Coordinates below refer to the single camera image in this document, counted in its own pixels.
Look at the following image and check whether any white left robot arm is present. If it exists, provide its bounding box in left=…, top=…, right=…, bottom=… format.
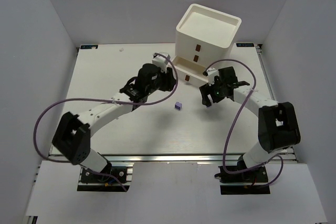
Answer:
left=52, top=63, right=178, bottom=181

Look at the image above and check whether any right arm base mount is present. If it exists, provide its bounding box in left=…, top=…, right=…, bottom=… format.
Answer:
left=214, top=166, right=270, bottom=195

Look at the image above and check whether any right blue label sticker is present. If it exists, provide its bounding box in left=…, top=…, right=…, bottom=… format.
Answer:
left=236, top=42, right=255, bottom=48

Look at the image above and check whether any aluminium front rail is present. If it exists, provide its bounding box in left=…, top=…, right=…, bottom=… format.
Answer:
left=48, top=153, right=297, bottom=163

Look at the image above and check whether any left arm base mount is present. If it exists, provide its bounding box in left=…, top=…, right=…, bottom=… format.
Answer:
left=77, top=161, right=133, bottom=193

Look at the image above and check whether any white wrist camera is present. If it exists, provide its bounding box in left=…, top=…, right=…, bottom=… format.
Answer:
left=203, top=67, right=219, bottom=86
left=152, top=52, right=171, bottom=73

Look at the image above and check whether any blue label sticker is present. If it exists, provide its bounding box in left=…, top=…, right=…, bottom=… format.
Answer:
left=80, top=45, right=98, bottom=50
left=236, top=42, right=255, bottom=48

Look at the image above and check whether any purple lego brick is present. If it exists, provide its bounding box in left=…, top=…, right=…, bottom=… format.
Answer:
left=174, top=102, right=182, bottom=110

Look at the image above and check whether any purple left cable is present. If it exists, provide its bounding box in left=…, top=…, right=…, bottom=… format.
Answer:
left=34, top=52, right=179, bottom=192

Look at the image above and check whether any white three-drawer cabinet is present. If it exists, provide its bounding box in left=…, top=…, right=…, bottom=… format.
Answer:
left=173, top=4, right=242, bottom=88

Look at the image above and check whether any left blue label sticker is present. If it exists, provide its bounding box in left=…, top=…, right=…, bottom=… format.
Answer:
left=80, top=45, right=98, bottom=50

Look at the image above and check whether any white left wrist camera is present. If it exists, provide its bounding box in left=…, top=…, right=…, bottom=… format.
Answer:
left=152, top=52, right=171, bottom=73

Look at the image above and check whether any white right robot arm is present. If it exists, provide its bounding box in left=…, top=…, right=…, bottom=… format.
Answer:
left=199, top=67, right=301, bottom=175

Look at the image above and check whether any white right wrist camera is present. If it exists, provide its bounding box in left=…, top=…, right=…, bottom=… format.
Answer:
left=203, top=67, right=219, bottom=86

